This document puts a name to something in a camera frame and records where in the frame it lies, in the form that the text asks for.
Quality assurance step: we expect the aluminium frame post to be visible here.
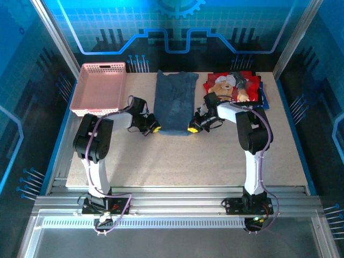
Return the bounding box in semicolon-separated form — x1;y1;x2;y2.
271;0;323;78
30;0;81;78

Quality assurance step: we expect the pink plastic basket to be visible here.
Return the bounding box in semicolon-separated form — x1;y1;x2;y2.
69;61;127;117

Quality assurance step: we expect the aluminium frame rail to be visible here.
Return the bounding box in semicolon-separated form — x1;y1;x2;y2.
34;185;323;217

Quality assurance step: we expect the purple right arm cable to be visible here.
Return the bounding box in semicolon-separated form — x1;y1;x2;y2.
220;95;272;194

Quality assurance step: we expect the slotted white cable duct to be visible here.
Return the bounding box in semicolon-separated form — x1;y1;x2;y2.
41;217;247;230

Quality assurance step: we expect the blue-grey t-shirt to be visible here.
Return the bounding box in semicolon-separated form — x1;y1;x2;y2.
153;69;199;137

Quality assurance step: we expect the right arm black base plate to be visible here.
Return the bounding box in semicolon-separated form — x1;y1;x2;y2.
224;197;275;216

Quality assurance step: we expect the small connector board with lights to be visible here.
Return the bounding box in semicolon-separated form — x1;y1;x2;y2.
243;214;267;234

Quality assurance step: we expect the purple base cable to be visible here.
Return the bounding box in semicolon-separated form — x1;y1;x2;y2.
94;193;132;235
252;193;282;234

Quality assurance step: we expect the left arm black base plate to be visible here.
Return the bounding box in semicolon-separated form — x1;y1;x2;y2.
80;197;132;216

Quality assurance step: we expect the red teddy bear t-shirt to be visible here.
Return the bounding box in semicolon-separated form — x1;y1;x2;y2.
203;70;261;103

